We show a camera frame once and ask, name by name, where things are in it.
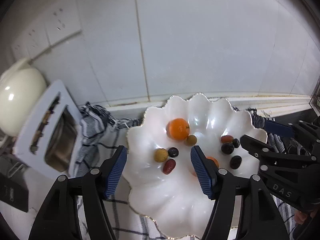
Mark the person hand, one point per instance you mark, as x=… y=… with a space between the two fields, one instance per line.
x=301 y=217

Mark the orange mandarin with stem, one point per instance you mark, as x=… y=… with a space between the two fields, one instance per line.
x=178 y=129

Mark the orange mandarin in bowl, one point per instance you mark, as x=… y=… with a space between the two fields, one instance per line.
x=193 y=172

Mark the dark plum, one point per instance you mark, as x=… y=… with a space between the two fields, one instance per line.
x=235 y=162

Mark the red date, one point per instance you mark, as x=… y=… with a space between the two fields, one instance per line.
x=169 y=166

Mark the yellow-green grape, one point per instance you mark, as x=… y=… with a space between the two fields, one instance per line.
x=160 y=155

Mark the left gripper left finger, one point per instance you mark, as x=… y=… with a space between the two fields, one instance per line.
x=97 y=185

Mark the reddish grape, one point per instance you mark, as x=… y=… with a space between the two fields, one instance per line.
x=226 y=139

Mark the white slotted rack panel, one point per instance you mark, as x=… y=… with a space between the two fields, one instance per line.
x=34 y=138

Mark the steel container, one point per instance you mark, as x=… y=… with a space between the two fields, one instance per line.
x=60 y=148

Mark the checked white kitchen cloth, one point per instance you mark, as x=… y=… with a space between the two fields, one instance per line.
x=100 y=128

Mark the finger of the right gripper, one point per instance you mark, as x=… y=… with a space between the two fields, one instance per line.
x=260 y=149
x=303 y=132

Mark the yellow longan fruit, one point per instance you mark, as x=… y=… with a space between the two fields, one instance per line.
x=191 y=140

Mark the wall power sockets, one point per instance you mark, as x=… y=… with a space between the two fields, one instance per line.
x=56 y=23

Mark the cream ceramic pot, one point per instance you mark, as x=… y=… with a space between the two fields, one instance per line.
x=21 y=87

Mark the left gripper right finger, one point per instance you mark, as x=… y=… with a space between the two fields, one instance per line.
x=218 y=185

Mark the white scalloped ceramic bowl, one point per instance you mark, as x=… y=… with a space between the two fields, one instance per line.
x=175 y=202

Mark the black knife block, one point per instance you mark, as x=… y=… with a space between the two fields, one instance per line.
x=14 y=194

